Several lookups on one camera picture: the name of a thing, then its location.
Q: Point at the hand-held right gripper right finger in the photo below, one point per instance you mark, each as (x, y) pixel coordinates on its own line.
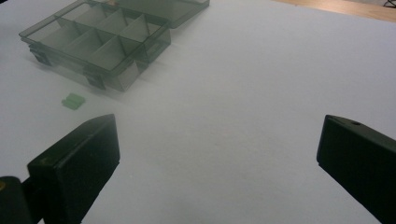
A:
(361, 158)

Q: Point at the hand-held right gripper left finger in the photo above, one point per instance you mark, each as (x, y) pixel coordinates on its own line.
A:
(77, 161)

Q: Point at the small green plastic part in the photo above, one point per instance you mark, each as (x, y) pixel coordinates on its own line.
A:
(73, 101)

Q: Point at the transparent grey compartment box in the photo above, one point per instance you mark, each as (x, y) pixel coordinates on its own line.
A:
(93, 62)

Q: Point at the white paper sheet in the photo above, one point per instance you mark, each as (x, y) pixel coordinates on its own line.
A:
(224, 99)

